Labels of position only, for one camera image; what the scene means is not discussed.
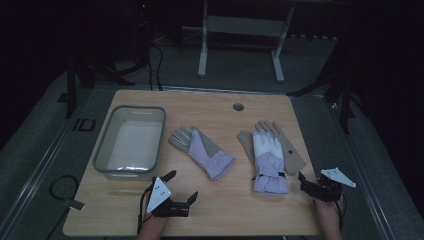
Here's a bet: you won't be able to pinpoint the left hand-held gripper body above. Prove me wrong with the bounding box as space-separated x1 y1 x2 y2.
145 176 191 218

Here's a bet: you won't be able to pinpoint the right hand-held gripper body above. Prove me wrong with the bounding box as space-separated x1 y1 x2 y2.
314 167 357 203

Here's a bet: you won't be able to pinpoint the purple white glove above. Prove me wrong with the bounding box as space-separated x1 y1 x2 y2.
250 129 290 196

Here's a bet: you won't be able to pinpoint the purple grey-palm glove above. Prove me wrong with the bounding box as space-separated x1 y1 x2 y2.
168 125 236 182

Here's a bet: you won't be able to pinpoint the clear plastic bin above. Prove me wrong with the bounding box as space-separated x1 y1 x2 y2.
93 104 167 181

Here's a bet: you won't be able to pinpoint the person's right hand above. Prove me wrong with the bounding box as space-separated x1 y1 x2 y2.
313 198 344 231

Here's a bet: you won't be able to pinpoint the person's left hand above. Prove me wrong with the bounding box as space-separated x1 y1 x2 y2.
141 213 169 234

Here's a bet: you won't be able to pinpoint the small grey tag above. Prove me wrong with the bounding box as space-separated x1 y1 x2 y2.
63 198 86 212

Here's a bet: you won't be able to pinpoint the black tripod stand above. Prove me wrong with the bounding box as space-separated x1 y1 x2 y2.
288 39 357 135
58 49 136 120

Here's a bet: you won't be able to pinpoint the dark equipment with red light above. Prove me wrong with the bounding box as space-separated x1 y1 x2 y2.
133 0 155 68

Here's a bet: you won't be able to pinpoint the left hand-held gripper black cable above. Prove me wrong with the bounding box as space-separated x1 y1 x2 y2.
136 184 158 235

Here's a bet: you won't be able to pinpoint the black looped floor cable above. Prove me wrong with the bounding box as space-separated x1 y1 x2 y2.
46 174 80 240

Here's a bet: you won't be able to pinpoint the black floor cables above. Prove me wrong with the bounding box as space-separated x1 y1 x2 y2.
146 43 165 92

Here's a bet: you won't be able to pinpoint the white metal desk frame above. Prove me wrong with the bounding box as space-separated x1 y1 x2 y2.
182 0 296 84

